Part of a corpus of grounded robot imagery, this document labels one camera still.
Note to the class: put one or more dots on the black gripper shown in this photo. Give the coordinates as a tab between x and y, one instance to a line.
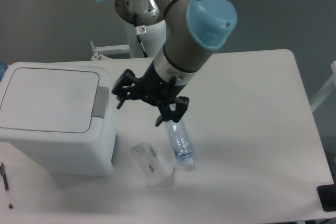
153	90

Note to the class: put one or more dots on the white push-lid trash can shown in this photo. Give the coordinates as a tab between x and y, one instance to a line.
61	116

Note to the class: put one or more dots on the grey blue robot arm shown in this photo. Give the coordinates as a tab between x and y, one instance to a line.
197	28

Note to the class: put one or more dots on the blue object behind can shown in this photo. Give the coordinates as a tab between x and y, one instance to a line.
3	68

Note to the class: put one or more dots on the crushed clear plastic bottle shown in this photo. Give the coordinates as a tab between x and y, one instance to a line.
180	143

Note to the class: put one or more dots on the clear plastic cup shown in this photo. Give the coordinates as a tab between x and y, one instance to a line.
157	169

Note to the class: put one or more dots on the black pen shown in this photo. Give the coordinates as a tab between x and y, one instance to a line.
6	185

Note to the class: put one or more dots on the black device at table edge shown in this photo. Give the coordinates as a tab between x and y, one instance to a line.
327	197

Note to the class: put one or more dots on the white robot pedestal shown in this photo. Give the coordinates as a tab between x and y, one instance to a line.
145	29

